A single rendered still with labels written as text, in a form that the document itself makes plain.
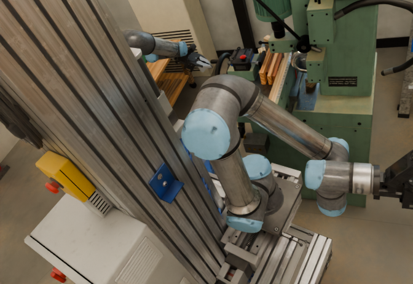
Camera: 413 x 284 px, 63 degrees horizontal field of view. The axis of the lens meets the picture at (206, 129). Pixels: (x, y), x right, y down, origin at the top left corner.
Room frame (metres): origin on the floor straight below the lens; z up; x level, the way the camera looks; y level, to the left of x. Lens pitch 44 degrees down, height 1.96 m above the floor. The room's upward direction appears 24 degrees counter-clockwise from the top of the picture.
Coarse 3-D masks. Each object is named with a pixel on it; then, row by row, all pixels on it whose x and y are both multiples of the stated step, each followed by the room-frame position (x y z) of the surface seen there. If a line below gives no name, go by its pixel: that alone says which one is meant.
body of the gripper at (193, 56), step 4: (192, 52) 1.63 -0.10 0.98; (188, 56) 1.60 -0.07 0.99; (192, 56) 1.60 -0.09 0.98; (196, 56) 1.60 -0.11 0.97; (176, 60) 1.63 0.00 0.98; (180, 60) 1.64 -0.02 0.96; (184, 60) 1.62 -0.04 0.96; (188, 60) 1.58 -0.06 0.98; (192, 60) 1.57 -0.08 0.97; (196, 60) 1.57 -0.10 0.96; (184, 64) 1.60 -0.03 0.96; (188, 64) 1.59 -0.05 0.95; (184, 68) 1.60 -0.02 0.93; (188, 68) 1.60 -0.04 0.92; (192, 68) 1.58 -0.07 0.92
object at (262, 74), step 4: (268, 52) 1.36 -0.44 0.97; (268, 56) 1.33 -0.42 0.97; (264, 60) 1.31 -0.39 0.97; (268, 60) 1.31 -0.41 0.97; (264, 64) 1.29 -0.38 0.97; (268, 64) 1.30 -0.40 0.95; (264, 68) 1.26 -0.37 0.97; (260, 72) 1.24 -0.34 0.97; (264, 72) 1.25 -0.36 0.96; (260, 76) 1.24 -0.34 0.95; (264, 76) 1.24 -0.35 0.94; (264, 80) 1.23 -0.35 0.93
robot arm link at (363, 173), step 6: (354, 162) 0.43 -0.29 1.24; (354, 168) 0.41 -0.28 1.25; (360, 168) 0.41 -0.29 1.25; (366, 168) 0.40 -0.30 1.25; (372, 168) 0.40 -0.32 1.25; (354, 174) 0.40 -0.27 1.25; (360, 174) 0.40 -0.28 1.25; (366, 174) 0.39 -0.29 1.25; (372, 174) 0.39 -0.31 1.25; (354, 180) 0.39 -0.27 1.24; (360, 180) 0.39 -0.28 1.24; (366, 180) 0.38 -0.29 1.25; (372, 180) 0.37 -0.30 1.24; (354, 186) 0.38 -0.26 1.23; (360, 186) 0.38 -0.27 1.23; (366, 186) 0.37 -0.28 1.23; (372, 186) 0.37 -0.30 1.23; (354, 192) 0.38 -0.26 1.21; (360, 192) 0.37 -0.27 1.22; (366, 192) 0.37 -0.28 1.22; (372, 192) 0.37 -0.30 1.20
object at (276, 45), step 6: (270, 36) 1.33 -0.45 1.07; (288, 36) 1.28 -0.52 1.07; (270, 42) 1.30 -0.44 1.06; (276, 42) 1.28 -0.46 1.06; (282, 42) 1.27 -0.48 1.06; (288, 42) 1.25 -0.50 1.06; (294, 42) 1.23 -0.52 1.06; (270, 48) 1.30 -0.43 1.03; (276, 48) 1.29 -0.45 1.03; (282, 48) 1.27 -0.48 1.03; (288, 48) 1.25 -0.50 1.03; (294, 48) 1.24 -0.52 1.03
